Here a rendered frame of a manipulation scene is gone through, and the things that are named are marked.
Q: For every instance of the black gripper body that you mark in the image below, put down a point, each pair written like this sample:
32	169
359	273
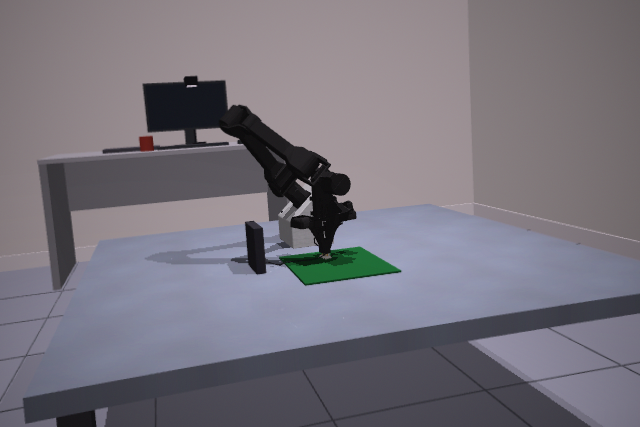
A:
304	222

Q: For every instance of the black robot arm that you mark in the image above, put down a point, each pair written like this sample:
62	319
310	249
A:
301	163

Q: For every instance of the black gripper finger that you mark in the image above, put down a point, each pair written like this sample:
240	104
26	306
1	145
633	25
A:
318	233
330	230

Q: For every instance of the green circuit board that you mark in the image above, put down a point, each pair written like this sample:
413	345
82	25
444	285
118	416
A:
340	264

